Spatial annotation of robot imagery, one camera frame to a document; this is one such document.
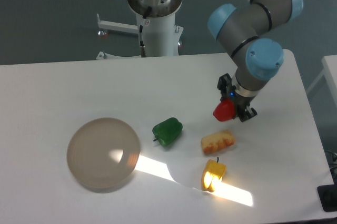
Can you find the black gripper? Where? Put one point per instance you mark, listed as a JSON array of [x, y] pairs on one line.
[[242, 104]]

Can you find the red toy pepper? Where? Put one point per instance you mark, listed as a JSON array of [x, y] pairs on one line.
[[225, 110]]

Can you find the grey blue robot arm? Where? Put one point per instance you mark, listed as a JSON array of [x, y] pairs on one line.
[[239, 31]]

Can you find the yellow toy pepper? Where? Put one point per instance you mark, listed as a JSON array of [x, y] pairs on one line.
[[212, 175]]

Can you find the green toy pepper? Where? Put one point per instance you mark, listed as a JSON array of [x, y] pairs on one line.
[[167, 131]]

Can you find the toy bread loaf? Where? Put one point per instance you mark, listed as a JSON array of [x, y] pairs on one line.
[[217, 141]]

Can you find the white side table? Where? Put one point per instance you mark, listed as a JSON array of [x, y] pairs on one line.
[[326, 76]]

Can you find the black device at edge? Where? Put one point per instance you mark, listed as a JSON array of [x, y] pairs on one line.
[[327, 196]]

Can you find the round brown plate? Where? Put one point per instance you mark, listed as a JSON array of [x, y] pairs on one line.
[[102, 154]]

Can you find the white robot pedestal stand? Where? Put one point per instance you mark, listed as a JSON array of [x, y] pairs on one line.
[[158, 35]]

